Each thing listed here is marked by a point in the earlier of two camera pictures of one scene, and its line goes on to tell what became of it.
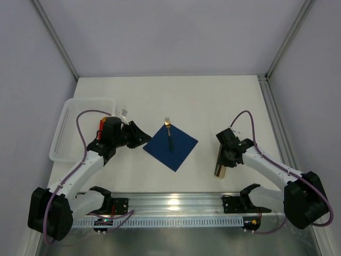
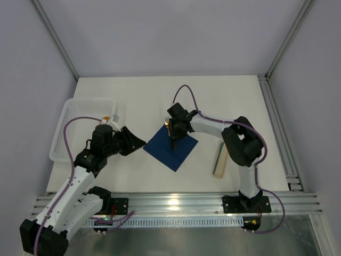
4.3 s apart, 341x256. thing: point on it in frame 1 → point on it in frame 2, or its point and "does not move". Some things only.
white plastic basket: x=67 y=145 does not move
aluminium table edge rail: x=179 y=206 does not move
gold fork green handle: x=167 y=122 does not move
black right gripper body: x=221 y=150 → x=176 y=129
